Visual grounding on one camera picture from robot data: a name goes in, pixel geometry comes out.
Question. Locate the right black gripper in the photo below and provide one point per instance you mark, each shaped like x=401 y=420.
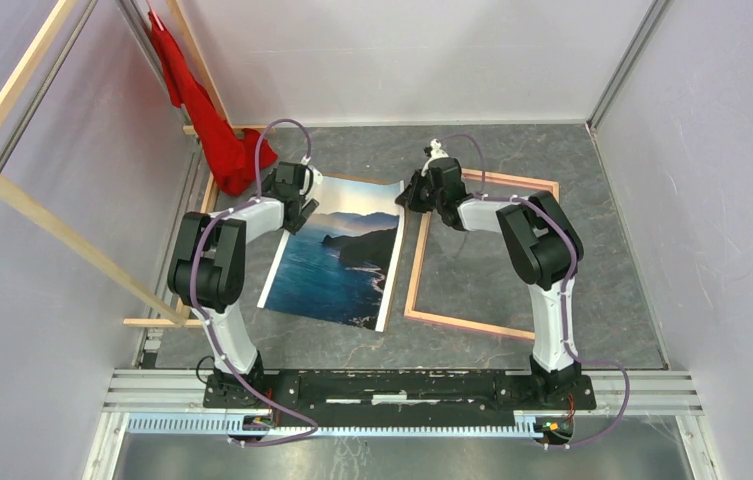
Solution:
x=408 y=197

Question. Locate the wooden rack frame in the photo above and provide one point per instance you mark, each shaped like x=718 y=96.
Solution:
x=106 y=153

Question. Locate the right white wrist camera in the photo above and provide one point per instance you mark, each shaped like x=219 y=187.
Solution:
x=433 y=152

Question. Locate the red cloth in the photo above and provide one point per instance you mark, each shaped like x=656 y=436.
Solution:
x=233 y=160

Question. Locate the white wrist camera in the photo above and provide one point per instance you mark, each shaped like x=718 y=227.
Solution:
x=433 y=152
x=313 y=179

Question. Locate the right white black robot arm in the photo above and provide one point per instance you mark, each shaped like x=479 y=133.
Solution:
x=543 y=248

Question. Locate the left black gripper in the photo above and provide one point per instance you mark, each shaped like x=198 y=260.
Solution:
x=308 y=209

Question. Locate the pink wooden picture frame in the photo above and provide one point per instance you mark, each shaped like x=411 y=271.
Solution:
x=463 y=280

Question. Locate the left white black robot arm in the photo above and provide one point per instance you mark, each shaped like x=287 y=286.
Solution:
x=207 y=269

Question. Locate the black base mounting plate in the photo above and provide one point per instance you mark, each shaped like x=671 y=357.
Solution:
x=399 y=398

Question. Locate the landscape photo print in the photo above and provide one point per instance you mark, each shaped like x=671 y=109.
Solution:
x=341 y=266

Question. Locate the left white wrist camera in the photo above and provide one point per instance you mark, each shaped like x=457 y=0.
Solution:
x=313 y=179

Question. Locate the white slotted cable duct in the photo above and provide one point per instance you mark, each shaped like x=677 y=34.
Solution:
x=237 y=425

